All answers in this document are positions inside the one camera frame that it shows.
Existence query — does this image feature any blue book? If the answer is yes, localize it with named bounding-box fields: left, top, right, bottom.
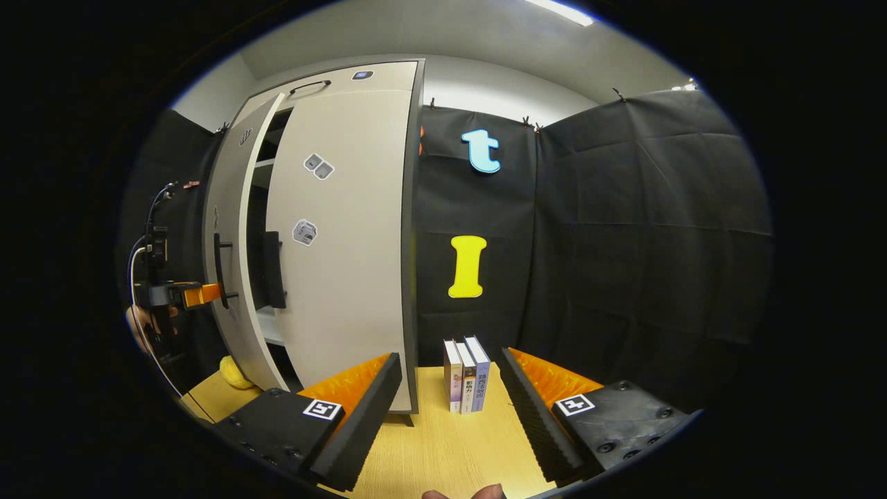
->
left=464, top=335, right=492, bottom=413

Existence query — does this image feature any black door handle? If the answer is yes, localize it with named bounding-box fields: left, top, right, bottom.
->
left=213, top=233, right=240, bottom=310
left=261, top=231, right=288, bottom=310

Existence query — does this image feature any white and grey cabinet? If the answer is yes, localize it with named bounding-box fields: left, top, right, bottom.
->
left=203, top=59, right=428, bottom=426

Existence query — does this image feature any white cabinet door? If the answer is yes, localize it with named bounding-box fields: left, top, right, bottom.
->
left=265, top=89, right=418, bottom=414
left=203, top=92, right=292, bottom=393

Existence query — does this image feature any long ceiling light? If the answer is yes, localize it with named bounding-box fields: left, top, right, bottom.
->
left=522, top=0, right=596, bottom=28

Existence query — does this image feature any yellow toy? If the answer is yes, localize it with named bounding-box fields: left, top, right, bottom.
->
left=219, top=355, right=255, bottom=391

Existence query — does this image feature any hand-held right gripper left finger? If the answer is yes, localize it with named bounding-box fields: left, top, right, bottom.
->
left=208, top=351, right=403, bottom=492

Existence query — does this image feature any beige cabinet drawer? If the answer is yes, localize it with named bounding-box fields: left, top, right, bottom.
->
left=243, top=61, right=419, bottom=115

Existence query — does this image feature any white and black book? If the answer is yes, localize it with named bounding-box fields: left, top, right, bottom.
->
left=454, top=341, right=480, bottom=416

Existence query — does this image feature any pale purple book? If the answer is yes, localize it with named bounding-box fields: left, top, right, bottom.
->
left=443, top=339, right=464, bottom=415

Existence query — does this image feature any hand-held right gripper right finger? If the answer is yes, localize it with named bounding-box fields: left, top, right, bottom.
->
left=499, top=347, right=695, bottom=487

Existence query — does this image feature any white cable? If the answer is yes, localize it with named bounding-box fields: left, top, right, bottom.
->
left=128, top=234, right=186, bottom=401

